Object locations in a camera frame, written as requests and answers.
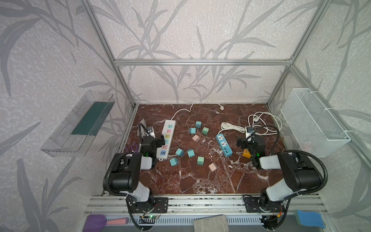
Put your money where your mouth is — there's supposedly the white multicolour power strip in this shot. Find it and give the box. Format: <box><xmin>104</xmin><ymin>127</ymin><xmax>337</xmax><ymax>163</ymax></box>
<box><xmin>157</xmin><ymin>120</ymin><xmax>176</xmax><ymax>160</ymax></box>

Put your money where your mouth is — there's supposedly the blue power strip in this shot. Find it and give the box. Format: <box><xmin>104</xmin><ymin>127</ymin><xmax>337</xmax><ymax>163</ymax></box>
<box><xmin>216</xmin><ymin>133</ymin><xmax>233</xmax><ymax>157</ymax></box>

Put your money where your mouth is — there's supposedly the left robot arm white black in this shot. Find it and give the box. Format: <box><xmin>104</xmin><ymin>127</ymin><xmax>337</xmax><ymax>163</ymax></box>
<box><xmin>102</xmin><ymin>135</ymin><xmax>165</xmax><ymax>208</ymax></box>

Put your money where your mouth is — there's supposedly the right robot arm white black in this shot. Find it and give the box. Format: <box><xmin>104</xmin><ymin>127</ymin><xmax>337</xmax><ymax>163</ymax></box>
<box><xmin>236</xmin><ymin>136</ymin><xmax>328</xmax><ymax>212</ymax></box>

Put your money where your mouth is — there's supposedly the orange power strip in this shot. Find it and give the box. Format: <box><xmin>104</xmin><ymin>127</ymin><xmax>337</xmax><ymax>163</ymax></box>
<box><xmin>243</xmin><ymin>149</ymin><xmax>252</xmax><ymax>159</ymax></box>

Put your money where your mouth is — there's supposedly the purple pink hand rake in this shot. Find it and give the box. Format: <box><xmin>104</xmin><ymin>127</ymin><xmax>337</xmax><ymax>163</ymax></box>
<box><xmin>124</xmin><ymin>142</ymin><xmax>139</xmax><ymax>153</ymax></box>

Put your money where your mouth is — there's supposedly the metal garden trowel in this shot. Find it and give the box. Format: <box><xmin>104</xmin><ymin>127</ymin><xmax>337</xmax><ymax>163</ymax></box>
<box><xmin>137</xmin><ymin>119</ymin><xmax>149</xmax><ymax>138</ymax></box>

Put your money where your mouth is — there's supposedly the grey sponge block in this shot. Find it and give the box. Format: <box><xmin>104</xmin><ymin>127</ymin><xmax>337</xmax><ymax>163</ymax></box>
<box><xmin>194</xmin><ymin>215</ymin><xmax>229</xmax><ymax>232</ymax></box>

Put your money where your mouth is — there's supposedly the blue sponge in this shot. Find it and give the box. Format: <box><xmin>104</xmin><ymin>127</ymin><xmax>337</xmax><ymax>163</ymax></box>
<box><xmin>294</xmin><ymin>210</ymin><xmax>326</xmax><ymax>229</ymax></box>

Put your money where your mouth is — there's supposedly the purple pink brush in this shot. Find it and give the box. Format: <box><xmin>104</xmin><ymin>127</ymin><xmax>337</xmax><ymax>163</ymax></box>
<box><xmin>83</xmin><ymin>215</ymin><xmax>129</xmax><ymax>232</ymax></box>

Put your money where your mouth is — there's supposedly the white coiled cable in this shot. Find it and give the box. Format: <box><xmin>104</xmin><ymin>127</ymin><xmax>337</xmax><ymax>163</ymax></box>
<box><xmin>247</xmin><ymin>111</ymin><xmax>283</xmax><ymax>136</ymax></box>

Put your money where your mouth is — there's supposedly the white power strip cord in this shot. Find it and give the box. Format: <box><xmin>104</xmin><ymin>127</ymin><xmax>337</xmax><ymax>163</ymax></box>
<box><xmin>170</xmin><ymin>98</ymin><xmax>225</xmax><ymax>121</ymax></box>

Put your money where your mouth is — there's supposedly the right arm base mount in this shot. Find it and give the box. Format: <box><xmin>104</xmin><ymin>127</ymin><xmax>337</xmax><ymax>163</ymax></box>
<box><xmin>243</xmin><ymin>195</ymin><xmax>285</xmax><ymax>213</ymax></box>

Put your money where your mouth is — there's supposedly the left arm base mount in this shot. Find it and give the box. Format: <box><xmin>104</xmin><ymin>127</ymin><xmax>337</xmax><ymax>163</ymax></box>
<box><xmin>129</xmin><ymin>197</ymin><xmax>169</xmax><ymax>214</ymax></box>

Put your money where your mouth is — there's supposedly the white wire mesh basket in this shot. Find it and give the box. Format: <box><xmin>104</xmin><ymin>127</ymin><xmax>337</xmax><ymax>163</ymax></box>
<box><xmin>281</xmin><ymin>88</ymin><xmax>351</xmax><ymax>158</ymax></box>

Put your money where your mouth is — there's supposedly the clear plastic wall tray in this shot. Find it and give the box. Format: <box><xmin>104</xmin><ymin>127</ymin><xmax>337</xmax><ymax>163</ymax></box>
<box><xmin>41</xmin><ymin>90</ymin><xmax>116</xmax><ymax>158</ymax></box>

